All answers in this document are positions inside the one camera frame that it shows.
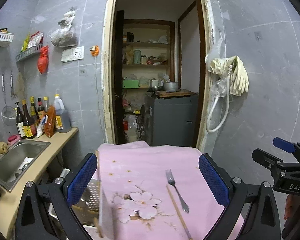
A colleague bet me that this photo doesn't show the wooden chopstick by fork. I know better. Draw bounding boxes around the wooden chopstick by fork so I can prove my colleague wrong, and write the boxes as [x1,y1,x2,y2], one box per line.
[166,185,193,240]

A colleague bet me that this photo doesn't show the green box on shelf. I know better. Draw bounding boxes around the green box on shelf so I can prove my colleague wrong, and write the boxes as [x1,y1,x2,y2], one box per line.
[122,80,139,89]

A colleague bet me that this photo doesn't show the white perforated utensil holder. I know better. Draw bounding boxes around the white perforated utensil holder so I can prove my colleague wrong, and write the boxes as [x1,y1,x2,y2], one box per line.
[48,168,116,240]

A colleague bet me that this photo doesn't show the orange sauce pouch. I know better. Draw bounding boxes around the orange sauce pouch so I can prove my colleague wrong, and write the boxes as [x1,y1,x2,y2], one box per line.
[44,106,56,138]

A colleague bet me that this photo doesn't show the grey metal cabinet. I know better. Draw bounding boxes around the grey metal cabinet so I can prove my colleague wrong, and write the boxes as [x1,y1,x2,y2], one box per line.
[143,93,198,147]

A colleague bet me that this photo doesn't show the red plastic bag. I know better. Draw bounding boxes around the red plastic bag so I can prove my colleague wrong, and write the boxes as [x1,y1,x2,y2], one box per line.
[37,46,49,74]

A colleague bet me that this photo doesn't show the hanging mesh strainer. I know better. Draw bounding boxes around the hanging mesh strainer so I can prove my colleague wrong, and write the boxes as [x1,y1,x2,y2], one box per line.
[0,73,17,120]

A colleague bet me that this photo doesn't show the white wall basket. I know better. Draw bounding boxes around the white wall basket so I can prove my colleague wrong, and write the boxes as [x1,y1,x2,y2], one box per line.
[0,32,14,47]

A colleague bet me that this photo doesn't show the dark soy sauce bottle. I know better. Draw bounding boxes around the dark soy sauce bottle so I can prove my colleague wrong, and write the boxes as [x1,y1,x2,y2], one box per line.
[22,99,37,139]

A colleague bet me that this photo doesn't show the white wall socket panel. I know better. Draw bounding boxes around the white wall socket panel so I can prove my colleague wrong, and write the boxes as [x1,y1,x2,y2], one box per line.
[61,46,84,62]

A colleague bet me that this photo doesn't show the wooden door frame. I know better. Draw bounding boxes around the wooden door frame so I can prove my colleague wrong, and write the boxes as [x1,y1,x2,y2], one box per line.
[101,0,216,152]

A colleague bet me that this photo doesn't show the aluminium pot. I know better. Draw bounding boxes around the aluminium pot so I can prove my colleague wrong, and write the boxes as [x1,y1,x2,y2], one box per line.
[163,81,179,92]

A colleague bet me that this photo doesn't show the large dark vinegar jug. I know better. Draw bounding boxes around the large dark vinegar jug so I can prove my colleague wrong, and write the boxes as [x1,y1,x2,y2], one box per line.
[53,94,71,133]

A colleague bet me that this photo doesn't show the white flexible hose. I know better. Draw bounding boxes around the white flexible hose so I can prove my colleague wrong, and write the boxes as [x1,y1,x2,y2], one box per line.
[206,67,233,133]

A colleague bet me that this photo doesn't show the wooden pantry shelving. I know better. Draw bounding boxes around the wooden pantry shelving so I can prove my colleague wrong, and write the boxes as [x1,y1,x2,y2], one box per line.
[120,19,176,89]

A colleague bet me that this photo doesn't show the clear bag of dried goods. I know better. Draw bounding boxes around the clear bag of dried goods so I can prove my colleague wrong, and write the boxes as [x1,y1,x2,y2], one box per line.
[50,10,78,48]

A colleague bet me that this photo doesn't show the pump top dark bottle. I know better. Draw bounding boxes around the pump top dark bottle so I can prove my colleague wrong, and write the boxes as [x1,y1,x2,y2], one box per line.
[15,102,26,139]

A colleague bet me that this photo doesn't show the grey wall shelf rack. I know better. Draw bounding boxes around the grey wall shelf rack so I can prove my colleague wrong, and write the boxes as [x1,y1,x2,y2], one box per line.
[15,42,43,62]

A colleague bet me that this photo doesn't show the pink floral table cloth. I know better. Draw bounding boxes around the pink floral table cloth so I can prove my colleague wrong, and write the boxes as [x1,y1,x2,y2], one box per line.
[94,141,224,239]

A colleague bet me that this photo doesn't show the orange wall plug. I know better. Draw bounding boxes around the orange wall plug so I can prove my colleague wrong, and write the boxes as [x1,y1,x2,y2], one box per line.
[90,45,100,57]

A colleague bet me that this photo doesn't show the person's right hand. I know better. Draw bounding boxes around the person's right hand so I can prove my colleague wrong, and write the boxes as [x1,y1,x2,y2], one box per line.
[283,194,300,220]

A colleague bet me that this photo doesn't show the stainless steel sink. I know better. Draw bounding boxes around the stainless steel sink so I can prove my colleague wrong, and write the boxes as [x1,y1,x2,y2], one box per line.
[0,140,50,192]

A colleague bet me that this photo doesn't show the silver fork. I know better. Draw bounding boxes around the silver fork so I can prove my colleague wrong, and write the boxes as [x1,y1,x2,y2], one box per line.
[165,169,190,213]

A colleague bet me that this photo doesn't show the cream rubber gloves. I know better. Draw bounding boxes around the cream rubber gloves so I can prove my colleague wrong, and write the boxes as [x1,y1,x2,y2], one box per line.
[205,55,249,96]

